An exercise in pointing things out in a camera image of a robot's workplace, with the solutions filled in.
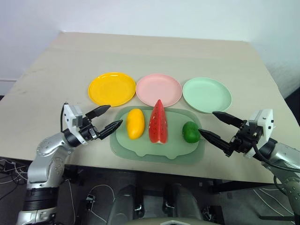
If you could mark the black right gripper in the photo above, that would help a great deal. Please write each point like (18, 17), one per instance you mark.
(246, 138)

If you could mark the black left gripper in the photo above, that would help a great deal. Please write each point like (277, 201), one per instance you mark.
(87, 132)

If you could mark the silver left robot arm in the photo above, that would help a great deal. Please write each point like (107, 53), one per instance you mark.
(49, 152)

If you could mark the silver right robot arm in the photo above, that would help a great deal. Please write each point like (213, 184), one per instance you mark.
(281, 152)

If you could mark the yellow plate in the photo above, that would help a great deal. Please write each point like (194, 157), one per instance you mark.
(112, 88)

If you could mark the green lime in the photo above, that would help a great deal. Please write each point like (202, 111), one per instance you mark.
(191, 132)

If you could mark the pale green plate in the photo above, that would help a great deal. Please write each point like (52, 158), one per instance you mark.
(206, 95)

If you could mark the pink plate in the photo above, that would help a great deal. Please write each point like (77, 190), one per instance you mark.
(159, 87)

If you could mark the yellow mango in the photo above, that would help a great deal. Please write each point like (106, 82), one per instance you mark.
(135, 124)

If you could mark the pale green plastic tray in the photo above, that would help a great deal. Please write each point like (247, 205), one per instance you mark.
(145, 147)

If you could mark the red watermelon slice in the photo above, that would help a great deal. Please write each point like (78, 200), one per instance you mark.
(158, 124)

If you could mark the dark grey rounded shape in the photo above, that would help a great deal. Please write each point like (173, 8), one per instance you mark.
(124, 204)

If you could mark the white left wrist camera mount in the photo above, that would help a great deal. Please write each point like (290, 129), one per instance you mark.
(68, 114)

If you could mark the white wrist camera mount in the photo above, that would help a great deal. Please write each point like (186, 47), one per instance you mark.
(68, 114)
(267, 122)

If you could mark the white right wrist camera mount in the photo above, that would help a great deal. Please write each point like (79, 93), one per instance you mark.
(267, 122)

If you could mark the black table frame bar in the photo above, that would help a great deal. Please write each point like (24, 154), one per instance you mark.
(239, 186)

